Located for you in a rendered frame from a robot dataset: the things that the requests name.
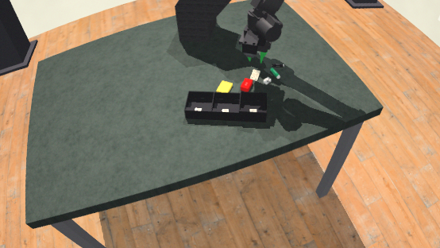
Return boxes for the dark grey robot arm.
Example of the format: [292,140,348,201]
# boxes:
[242,0,284,58]

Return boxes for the red 9v battery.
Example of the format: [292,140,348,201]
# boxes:
[241,78,253,91]

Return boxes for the white domino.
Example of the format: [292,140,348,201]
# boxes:
[250,69,260,81]

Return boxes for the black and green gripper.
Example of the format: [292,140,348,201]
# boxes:
[239,32,272,63]

